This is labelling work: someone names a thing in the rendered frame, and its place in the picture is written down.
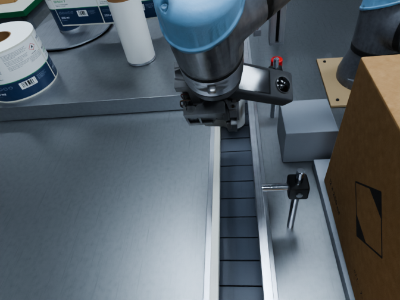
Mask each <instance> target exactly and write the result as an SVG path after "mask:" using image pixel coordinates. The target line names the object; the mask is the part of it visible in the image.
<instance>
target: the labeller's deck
mask: <svg viewBox="0 0 400 300"><path fill-rule="evenodd" d="M146 22H147V25H148V29H149V33H150V36H151V40H152V44H153V47H154V51H155V55H156V57H155V59H154V60H153V61H152V62H150V63H149V64H147V65H143V66H132V65H130V64H129V63H128V62H127V58H126V55H125V53H124V49H123V46H122V44H121V41H120V38H119V35H118V32H117V29H116V26H115V24H111V25H110V27H109V28H108V29H107V30H106V31H105V32H103V34H101V35H100V36H98V37H96V38H94V39H92V40H90V41H88V42H86V43H84V44H81V45H78V46H74V47H72V48H67V49H60V50H51V51H50V50H46V51H47V53H48V54H49V56H50V58H51V60H52V62H53V63H54V65H55V67H56V69H57V71H58V75H57V78H56V79H55V81H54V82H53V84H52V85H50V87H48V88H47V89H45V90H44V91H43V92H41V93H39V94H37V95H35V96H33V97H31V98H29V99H25V100H23V101H18V102H11V103H3V102H0V121H13V120H31V119H40V118H58V117H76V116H86V115H104V114H122V113H140V112H150V111H168V110H183V108H182V107H180V101H181V100H183V99H182V98H181V96H180V95H181V94H182V92H176V90H175V89H174V78H175V75H174V62H177V61H176V59H175V57H174V54H173V51H172V50H171V48H170V45H169V43H168V42H167V41H166V39H165V37H164V36H163V34H162V31H161V29H160V24H159V21H158V18H152V19H147V20H146Z"/></svg>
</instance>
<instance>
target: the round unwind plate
mask: <svg viewBox="0 0 400 300"><path fill-rule="evenodd" d="M110 25H111V24H93V25H83V26H82V27H81V28H80V29H79V30H76V31H74V32H71V33H62V32H60V30H59V28H58V26H57V24H56V22H55V20H54V19H52V20H49V21H48V22H46V23H44V24H43V25H41V26H40V27H39V28H37V29H36V30H35V31H36V33H37V35H38V36H39V38H40V40H41V42H42V43H43V45H44V47H45V49H46V50H50V51H51V50H60V49H67V48H72V47H74V46H78V45H81V44H84V43H86V42H88V41H90V40H92V39H94V38H97V37H98V36H100V35H101V34H103V32H105V31H106V30H107V29H108V28H109V27H110Z"/></svg>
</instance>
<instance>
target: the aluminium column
mask: <svg viewBox="0 0 400 300"><path fill-rule="evenodd" d="M286 9H287V4H286V5H285V6H284V7H283V8H281V9H280V10H279V11H278V12H276V13H275V15H273V16H272V17H271V18H270V19H269V28H268V41H269V44H270V45H281V44H284V36H285V22H286Z"/></svg>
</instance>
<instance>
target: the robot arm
mask: <svg viewBox="0 0 400 300"><path fill-rule="evenodd" d="M290 1H291V0H153V3H154V8H155V12H156V14H157V17H158V21H159V24H160V29H161V31H162V34H163V36H164V37H165V39H166V41H167V42H168V43H169V45H170V48H171V50H172V51H173V54H174V57H175V59H176V61H177V62H174V75H175V78H174V89H175V90H176V92H182V94H181V95H180V96H181V98H182V99H183V100H181V101H180V107H182V108H183V116H184V118H185V119H186V121H187V123H188V124H189V125H190V126H197V125H203V124H204V125H205V126H214V127H227V129H228V131H229V132H237V131H238V123H237V120H239V101H240V100H241V99H243V100H247V101H255V102H262V103H266V104H273V105H281V106H284V105H286V104H288V103H291V102H292V101H293V90H292V75H291V73H289V72H286V71H280V70H275V69H272V68H267V67H262V66H258V65H253V64H248V63H244V62H243V43H244V41H245V39H246V38H248V37H249V36H250V35H251V34H253V32H254V31H256V30H257V29H258V28H260V27H261V26H262V25H263V24H264V23H265V22H266V21H267V20H268V19H270V18H271V17H272V16H273V15H275V13H276V12H278V11H279V10H280V9H281V8H283V7H284V6H285V5H286V4H287V3H288V2H290ZM359 10H360V11H359V15H358V19H357V23H356V26H355V30H354V34H353V37H352V42H351V46H350V48H349V49H348V51H347V53H346V54H345V56H344V57H343V59H342V60H341V62H340V63H339V65H338V67H337V72H336V78H337V80H338V82H339V83H340V84H341V85H342V86H344V87H346V88H347V89H349V90H351V89H352V85H353V82H354V79H355V75H356V73H357V69H358V65H359V63H360V59H361V58H362V57H373V56H382V55H397V54H400V0H362V4H361V6H360V8H359ZM182 95H183V97H182ZM181 102H183V106H182V105H181Z"/></svg>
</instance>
